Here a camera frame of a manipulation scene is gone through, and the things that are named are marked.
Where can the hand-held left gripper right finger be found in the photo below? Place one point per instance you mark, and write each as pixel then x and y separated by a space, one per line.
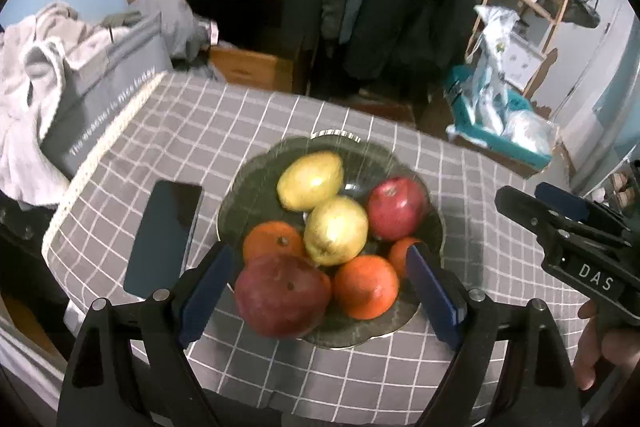
pixel 432 297

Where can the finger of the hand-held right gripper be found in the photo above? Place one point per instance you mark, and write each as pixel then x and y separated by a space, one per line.
pixel 560 202
pixel 525 209

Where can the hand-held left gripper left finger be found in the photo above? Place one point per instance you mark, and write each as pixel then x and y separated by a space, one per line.
pixel 205 297

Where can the small tangerine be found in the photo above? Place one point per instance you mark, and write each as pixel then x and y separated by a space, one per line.
pixel 400 254

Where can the large orange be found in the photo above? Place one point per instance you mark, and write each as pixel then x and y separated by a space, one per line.
pixel 365 287

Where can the red apple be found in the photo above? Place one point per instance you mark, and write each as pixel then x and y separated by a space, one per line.
pixel 397 207
pixel 282 294

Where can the medium orange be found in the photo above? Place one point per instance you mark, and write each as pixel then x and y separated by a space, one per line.
pixel 270 244

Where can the yellow-green pear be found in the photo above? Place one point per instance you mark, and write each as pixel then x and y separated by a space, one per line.
pixel 336 229

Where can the scalloped glass plate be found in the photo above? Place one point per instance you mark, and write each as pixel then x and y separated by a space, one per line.
pixel 250 187

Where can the person's right hand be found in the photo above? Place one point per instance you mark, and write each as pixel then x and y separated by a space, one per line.
pixel 615 347

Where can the black smartphone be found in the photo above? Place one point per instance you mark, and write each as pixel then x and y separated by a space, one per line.
pixel 162 237

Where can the clear plastic bag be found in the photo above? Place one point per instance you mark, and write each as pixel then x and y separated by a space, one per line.
pixel 530 132

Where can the teal plastic basket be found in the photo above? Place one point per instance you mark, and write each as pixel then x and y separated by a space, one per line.
pixel 467 122

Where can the white patterned storage box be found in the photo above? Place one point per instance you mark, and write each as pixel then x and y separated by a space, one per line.
pixel 522 62

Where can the grey checked tablecloth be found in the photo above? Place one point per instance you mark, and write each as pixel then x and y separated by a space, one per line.
pixel 210 127

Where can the grey hanging bag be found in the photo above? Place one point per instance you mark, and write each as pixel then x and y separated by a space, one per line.
pixel 575 7

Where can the wooden drawer box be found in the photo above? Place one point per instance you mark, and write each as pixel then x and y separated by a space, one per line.
pixel 250 67

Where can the white fleece robe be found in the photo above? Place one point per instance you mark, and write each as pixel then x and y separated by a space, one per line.
pixel 30 107

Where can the crumpled grey jacket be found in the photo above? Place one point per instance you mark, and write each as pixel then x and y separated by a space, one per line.
pixel 165 22

